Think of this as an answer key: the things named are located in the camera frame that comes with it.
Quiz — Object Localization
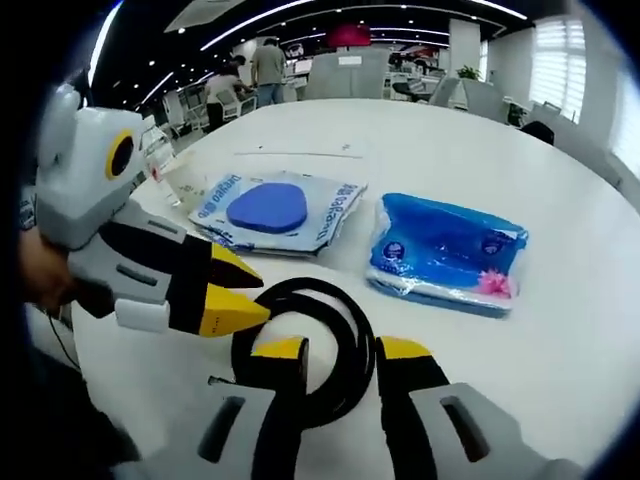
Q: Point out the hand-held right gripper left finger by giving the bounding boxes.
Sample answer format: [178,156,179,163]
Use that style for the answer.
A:
[112,335,311,480]

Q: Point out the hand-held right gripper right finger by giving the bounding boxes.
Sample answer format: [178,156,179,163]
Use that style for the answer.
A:
[374,335,586,480]

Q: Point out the white paper cup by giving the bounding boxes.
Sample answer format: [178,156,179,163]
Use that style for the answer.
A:
[164,148,207,211]

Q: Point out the clear plastic bottle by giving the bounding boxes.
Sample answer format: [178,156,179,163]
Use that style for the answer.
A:
[141,149,174,194]

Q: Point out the black cable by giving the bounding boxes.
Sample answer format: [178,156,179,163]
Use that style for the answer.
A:
[207,276,377,429]

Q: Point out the white packet with blue pad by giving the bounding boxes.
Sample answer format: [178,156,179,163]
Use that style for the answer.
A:
[188,168,370,259]

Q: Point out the blue tissue pack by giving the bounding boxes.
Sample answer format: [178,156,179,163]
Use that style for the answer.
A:
[364,191,530,320]

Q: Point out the person's left hand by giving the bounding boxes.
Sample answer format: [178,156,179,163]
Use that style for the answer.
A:
[19,227,116,321]

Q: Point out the person's dark clothing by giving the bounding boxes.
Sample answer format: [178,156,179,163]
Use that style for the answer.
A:
[19,319,141,480]

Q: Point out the white table socket strip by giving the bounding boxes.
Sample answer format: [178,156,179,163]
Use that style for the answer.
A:
[234,141,369,160]

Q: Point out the ceiling air conditioner vent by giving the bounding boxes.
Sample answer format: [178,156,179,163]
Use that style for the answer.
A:
[164,0,246,34]

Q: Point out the long ceiling light strip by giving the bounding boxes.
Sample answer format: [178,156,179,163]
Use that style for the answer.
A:
[199,0,311,51]

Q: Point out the white desk partition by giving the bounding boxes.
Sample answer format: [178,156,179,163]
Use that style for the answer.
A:
[304,49,392,101]

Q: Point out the white table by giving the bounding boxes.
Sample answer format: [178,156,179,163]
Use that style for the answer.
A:
[27,97,640,480]

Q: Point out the black office chair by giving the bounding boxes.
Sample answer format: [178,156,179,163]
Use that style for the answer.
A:
[522,120,555,146]

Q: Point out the white window blinds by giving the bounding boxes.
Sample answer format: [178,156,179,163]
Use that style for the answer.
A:
[529,19,589,124]

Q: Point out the red wall screen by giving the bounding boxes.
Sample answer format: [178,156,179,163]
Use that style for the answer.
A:
[327,23,372,49]

